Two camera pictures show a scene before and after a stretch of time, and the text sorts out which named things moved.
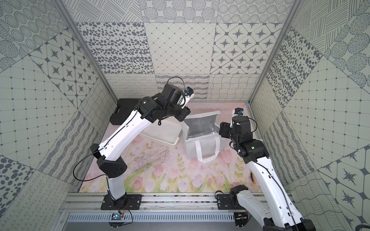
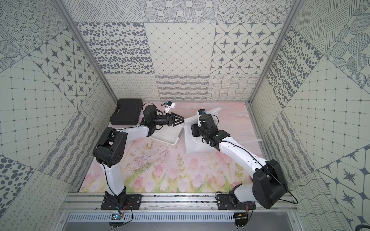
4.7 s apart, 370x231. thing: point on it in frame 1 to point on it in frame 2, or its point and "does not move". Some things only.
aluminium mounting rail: [90, 202] does not move
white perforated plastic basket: [166, 132] does not move
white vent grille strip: [103, 217] does not move
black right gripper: [224, 127] to [195, 127]
